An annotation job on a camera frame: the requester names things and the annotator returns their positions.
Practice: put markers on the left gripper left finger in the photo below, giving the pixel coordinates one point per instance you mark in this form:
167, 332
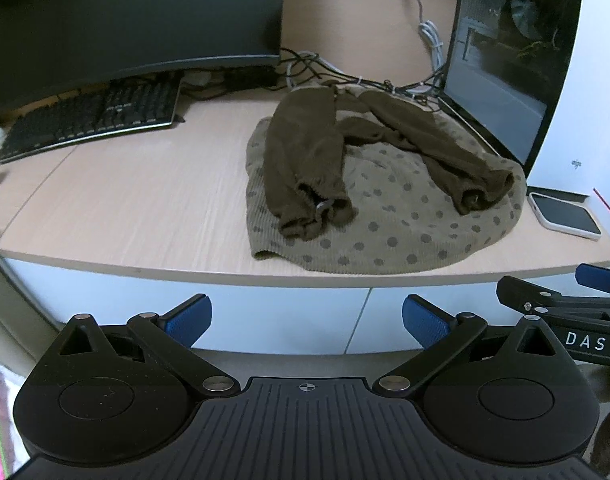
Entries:
167, 341

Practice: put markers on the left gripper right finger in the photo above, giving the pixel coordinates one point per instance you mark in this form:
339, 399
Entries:
444, 338

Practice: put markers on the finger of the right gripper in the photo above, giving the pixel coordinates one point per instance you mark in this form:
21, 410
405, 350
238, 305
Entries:
594, 277
526, 297

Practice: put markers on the brown polka dot garment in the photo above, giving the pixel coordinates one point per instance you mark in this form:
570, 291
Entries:
353, 181

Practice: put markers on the white cased smartphone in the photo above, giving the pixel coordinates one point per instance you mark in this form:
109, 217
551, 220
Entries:
564, 217

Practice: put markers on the colourful patterned blanket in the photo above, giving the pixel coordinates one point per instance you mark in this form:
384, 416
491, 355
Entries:
13, 453

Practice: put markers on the white glass computer case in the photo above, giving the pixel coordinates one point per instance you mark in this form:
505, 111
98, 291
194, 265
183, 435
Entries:
533, 78

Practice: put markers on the black keyboard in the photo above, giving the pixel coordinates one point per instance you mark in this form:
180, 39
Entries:
124, 107

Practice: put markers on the black curved monitor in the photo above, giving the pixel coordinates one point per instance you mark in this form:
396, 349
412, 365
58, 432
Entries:
48, 47

